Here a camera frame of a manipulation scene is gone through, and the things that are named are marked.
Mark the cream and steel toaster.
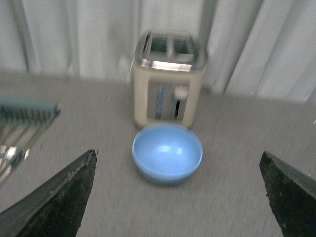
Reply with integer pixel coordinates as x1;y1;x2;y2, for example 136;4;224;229
130;31;207;128

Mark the blue bowl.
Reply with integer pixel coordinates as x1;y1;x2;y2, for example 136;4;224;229
132;123;203;186

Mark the white curtain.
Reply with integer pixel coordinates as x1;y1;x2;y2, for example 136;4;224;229
0;0;316;103

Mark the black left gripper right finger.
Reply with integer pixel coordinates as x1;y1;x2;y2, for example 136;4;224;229
259;151;316;237

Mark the green dish rack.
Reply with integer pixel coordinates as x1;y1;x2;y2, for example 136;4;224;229
0;96;61;183

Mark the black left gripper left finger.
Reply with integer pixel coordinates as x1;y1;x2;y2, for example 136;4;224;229
0;150;97;237

